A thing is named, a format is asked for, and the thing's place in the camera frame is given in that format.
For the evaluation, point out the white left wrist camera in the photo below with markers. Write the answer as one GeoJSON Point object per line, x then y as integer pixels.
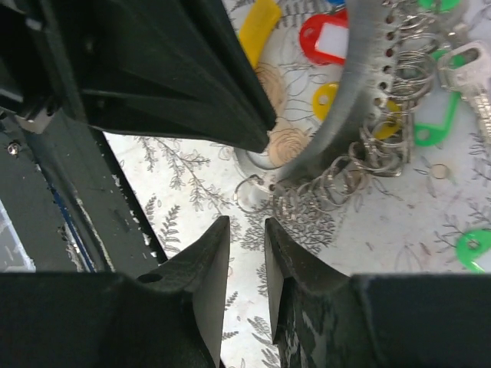
{"type": "Point", "coordinates": [37, 119]}

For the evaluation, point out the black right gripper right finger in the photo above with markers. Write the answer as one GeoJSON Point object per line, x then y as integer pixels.
{"type": "Point", "coordinates": [322, 318]}

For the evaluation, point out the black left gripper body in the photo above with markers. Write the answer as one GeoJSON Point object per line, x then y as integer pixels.
{"type": "Point", "coordinates": [41, 56]}

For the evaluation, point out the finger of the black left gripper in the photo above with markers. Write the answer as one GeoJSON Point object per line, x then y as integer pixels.
{"type": "Point", "coordinates": [173, 69]}

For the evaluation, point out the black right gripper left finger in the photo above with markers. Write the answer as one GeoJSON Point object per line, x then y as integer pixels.
{"type": "Point", "coordinates": [171, 316]}

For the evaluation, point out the floral table mat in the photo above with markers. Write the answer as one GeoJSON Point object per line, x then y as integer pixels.
{"type": "Point", "coordinates": [405, 224]}

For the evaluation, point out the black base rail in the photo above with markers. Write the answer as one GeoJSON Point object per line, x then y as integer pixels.
{"type": "Point", "coordinates": [99, 207]}

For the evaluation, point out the spiral keyring with yellow handle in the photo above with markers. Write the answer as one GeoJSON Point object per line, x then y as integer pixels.
{"type": "Point", "coordinates": [396, 52]}

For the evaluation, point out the green tag key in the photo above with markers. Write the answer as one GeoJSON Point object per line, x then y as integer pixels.
{"type": "Point", "coordinates": [473, 250]}

